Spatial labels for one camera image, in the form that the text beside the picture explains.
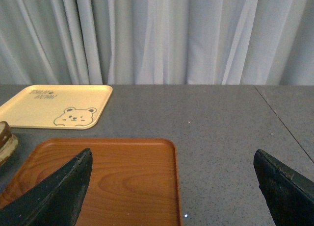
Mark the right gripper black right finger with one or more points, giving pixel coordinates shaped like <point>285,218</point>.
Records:
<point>289,195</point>

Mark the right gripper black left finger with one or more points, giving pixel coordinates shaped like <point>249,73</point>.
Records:
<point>55,201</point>

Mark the brown wooden tray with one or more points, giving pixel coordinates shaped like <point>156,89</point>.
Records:
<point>134,182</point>

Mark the cream bear print tray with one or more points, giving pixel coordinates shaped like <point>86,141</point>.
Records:
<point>56,106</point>

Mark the grey pleated curtain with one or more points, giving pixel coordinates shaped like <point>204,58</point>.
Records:
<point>259,42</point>

